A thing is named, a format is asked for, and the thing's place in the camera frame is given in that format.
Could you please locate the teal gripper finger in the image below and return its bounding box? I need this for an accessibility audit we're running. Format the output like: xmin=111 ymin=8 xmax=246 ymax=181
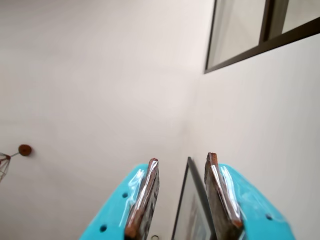
xmin=204 ymin=151 xmax=299 ymax=240
xmin=78 ymin=157 xmax=161 ymax=240

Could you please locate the black framed picture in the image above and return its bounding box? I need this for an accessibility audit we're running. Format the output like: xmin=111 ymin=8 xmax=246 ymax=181
xmin=171 ymin=156 xmax=217 ymax=240

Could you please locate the dark framed window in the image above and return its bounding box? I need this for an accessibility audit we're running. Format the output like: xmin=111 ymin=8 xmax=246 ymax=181
xmin=203 ymin=0 xmax=320 ymax=75

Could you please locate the brown round ceiling mount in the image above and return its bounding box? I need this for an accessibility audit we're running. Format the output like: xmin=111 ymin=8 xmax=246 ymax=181
xmin=17 ymin=143 xmax=33 ymax=157

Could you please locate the red wire lampshade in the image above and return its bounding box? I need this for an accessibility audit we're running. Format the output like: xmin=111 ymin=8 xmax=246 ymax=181
xmin=0 ymin=151 xmax=20 ymax=185

